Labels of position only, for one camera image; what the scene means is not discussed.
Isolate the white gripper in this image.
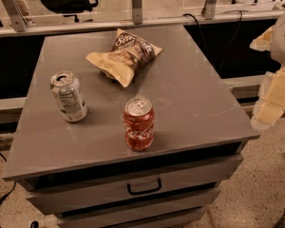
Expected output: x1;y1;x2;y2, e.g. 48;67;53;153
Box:
250;12;285;130

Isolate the red coke can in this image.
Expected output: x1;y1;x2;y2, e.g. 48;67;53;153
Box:
123;97;155;151

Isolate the white soda can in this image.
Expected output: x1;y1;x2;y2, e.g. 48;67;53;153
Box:
50;71;87;123

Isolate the yellow brown chip bag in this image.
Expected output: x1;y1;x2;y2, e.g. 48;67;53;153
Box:
86;28;162;87

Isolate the grey drawer cabinet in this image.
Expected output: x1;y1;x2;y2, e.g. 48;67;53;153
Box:
3;25;257;228

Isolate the black cable on wall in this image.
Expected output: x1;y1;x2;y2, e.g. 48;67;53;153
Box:
181;10;244;73

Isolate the black drawer handle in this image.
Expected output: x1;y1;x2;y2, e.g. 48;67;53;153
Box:
126;178;162;196

